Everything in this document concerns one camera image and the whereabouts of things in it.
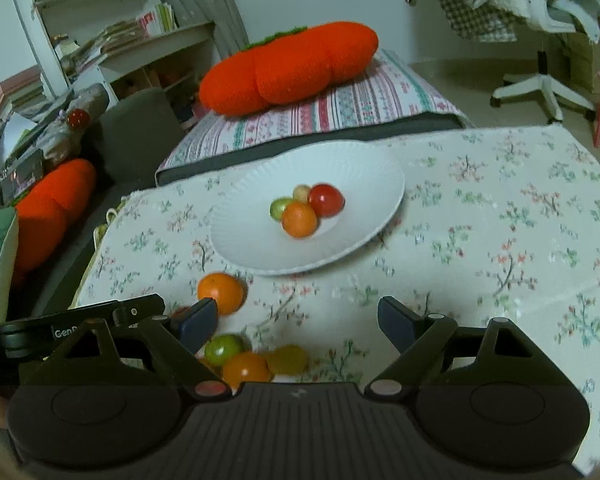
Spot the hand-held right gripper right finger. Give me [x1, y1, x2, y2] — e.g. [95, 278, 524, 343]
[362, 296, 578, 402]

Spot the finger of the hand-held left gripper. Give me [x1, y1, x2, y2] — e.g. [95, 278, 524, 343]
[112, 295, 166, 329]

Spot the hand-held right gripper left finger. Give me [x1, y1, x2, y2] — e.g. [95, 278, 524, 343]
[20, 298, 233, 403]

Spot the green tomato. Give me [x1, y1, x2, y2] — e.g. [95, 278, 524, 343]
[269, 197, 292, 223]
[204, 333, 245, 366]

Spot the large orange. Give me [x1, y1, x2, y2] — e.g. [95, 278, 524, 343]
[197, 272, 245, 316]

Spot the orange tomato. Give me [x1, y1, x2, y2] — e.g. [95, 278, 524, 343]
[222, 351, 272, 390]

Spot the yellow tomato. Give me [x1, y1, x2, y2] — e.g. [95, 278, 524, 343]
[266, 344, 310, 376]

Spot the white ribbed plate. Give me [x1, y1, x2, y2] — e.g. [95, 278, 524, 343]
[210, 141, 406, 276]

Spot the floral tablecloth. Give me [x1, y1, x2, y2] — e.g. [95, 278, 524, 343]
[72, 127, 600, 476]

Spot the small orange plush cushion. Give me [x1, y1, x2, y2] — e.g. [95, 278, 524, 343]
[11, 158, 99, 277]

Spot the red tomato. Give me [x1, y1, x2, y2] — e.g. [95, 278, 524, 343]
[308, 183, 345, 218]

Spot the small orange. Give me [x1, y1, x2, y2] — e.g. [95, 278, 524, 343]
[281, 201, 319, 239]

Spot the clutter pile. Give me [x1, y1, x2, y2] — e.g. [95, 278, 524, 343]
[0, 84, 112, 202]

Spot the striped pink pillow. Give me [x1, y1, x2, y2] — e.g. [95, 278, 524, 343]
[157, 49, 474, 171]

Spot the stack of books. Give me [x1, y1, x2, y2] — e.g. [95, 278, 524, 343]
[0, 65, 49, 122]

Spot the large orange plush cushion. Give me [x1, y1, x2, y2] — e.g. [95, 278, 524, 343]
[199, 21, 380, 116]

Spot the pile of papers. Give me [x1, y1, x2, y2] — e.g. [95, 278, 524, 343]
[54, 19, 152, 69]

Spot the white bookshelf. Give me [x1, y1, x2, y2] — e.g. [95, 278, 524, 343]
[5, 0, 217, 107]

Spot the white office chair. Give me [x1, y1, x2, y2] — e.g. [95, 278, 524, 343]
[490, 35, 599, 124]

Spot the checked cloth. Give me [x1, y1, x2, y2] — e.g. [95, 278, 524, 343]
[437, 0, 519, 42]

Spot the grey curtain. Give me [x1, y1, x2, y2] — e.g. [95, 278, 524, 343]
[149, 0, 252, 57]

